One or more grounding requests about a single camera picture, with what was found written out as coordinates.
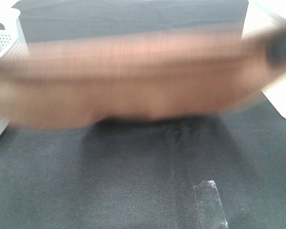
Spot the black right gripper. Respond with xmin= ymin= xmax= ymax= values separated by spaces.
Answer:
xmin=266 ymin=27 xmax=286 ymax=72

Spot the brown microfibre towel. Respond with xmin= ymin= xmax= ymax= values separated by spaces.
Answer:
xmin=0 ymin=32 xmax=286 ymax=129

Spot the white plastic basket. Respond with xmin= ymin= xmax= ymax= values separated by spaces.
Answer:
xmin=242 ymin=0 xmax=286 ymax=119

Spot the clear adhesive tape strip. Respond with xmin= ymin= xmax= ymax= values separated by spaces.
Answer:
xmin=193 ymin=180 xmax=229 ymax=229

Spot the dark grey table mat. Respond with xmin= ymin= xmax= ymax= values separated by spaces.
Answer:
xmin=0 ymin=0 xmax=286 ymax=229

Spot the grey perforated plastic basket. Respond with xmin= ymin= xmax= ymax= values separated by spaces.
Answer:
xmin=0 ymin=8 xmax=28 ymax=149

